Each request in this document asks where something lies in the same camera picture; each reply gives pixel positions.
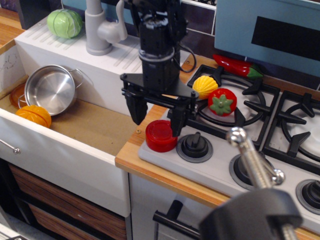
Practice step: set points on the yellow toy corn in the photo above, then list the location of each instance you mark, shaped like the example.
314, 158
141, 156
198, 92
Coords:
204, 86

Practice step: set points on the stainless steel pot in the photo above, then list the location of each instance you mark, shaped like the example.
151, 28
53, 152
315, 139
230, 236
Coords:
53, 88

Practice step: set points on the grey toy faucet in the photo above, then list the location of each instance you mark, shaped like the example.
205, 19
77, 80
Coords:
100, 33

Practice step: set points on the orange toy pumpkin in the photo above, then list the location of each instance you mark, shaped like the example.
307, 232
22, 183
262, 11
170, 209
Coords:
35, 114

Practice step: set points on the green toy cabbage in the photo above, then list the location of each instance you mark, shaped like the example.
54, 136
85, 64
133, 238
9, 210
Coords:
65, 23

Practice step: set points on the black left burner grate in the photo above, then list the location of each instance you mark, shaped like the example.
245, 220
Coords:
256, 102

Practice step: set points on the white toy sink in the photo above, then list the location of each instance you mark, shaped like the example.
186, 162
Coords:
77, 153

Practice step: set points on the red toy tomato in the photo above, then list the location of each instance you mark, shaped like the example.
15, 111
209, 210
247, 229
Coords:
222, 102

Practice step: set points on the black right burner grate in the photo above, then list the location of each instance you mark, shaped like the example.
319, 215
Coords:
294, 135

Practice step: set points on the black stove knob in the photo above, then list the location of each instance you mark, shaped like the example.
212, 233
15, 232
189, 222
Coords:
308, 194
239, 173
194, 148

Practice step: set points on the black middle stove knob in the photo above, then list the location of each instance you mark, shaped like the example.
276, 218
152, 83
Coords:
239, 173

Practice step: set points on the red toy chili pepper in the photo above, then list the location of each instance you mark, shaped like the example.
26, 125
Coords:
238, 67

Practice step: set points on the metal towel rail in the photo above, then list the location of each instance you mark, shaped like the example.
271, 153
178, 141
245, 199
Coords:
15, 150

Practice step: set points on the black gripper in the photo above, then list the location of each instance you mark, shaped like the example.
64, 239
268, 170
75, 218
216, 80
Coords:
159, 84

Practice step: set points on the black oven door handle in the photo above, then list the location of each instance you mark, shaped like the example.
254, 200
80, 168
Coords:
170, 220

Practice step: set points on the black right stove knob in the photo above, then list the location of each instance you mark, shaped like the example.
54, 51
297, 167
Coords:
308, 194

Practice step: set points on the black left stove knob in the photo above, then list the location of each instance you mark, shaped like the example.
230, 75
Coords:
194, 148

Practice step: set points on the red plastic cap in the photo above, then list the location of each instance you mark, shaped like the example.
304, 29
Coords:
159, 136

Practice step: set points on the black burner grate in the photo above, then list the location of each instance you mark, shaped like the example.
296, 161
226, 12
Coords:
256, 102
294, 135

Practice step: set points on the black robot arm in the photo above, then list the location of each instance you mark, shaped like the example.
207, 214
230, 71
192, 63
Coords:
161, 26

